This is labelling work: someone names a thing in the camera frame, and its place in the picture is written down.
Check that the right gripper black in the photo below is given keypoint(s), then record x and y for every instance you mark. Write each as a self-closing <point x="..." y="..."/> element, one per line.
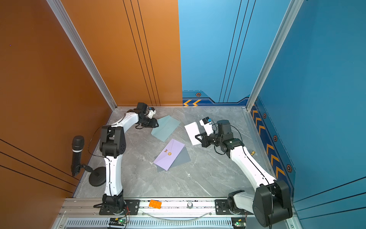
<point x="205" y="140"/>

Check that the green circuit board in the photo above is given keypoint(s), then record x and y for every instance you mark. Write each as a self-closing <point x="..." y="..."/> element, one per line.
<point x="117" y="223"/>
<point x="238" y="223"/>

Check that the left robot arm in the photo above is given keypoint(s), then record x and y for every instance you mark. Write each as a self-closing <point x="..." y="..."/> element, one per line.
<point x="112" y="146"/>

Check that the aluminium front rail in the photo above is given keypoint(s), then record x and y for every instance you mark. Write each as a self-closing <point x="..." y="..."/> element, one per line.
<point x="171" y="208"/>

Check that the left green circuit board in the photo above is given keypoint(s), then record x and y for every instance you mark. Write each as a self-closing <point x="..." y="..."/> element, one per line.
<point x="117" y="223"/>

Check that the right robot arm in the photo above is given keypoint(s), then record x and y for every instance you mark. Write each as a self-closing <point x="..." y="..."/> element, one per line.
<point x="271" y="202"/>

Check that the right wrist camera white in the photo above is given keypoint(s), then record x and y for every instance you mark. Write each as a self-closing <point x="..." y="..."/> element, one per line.
<point x="207" y="124"/>

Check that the purple envelope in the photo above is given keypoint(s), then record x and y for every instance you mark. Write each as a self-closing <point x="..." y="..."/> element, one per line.
<point x="174" y="147"/>

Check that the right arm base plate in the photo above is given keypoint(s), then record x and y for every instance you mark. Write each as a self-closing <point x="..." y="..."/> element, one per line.
<point x="222" y="208"/>

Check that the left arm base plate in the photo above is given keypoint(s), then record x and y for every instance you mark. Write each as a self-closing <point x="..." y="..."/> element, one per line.
<point x="129" y="207"/>

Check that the teal envelope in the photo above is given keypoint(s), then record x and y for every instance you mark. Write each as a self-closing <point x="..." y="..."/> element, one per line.
<point x="167" y="126"/>

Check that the black microphone on stand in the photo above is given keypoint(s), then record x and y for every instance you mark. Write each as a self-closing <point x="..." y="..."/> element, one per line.
<point x="97" y="176"/>

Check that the right green circuit board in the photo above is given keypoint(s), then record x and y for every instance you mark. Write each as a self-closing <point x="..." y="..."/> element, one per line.
<point x="238" y="223"/>

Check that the orange lego brick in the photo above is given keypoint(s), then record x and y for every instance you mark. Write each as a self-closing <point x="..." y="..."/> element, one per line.
<point x="155" y="204"/>

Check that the plain white paper sheet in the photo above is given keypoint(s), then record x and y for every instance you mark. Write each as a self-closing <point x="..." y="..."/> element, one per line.
<point x="193" y="130"/>

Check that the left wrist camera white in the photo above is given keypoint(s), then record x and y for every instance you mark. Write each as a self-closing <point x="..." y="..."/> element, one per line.
<point x="151" y="112"/>

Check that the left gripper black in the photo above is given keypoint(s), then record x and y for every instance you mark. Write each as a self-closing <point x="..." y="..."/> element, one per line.
<point x="153" y="124"/>

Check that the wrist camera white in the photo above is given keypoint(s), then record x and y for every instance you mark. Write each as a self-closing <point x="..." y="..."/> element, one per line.
<point x="151" y="112"/>
<point x="207" y="124"/>

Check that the grey envelope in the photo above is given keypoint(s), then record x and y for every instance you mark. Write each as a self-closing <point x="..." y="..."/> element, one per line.
<point x="183" y="159"/>

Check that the silver knob on rail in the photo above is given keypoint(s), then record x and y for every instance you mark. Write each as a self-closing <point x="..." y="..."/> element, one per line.
<point x="189" y="205"/>

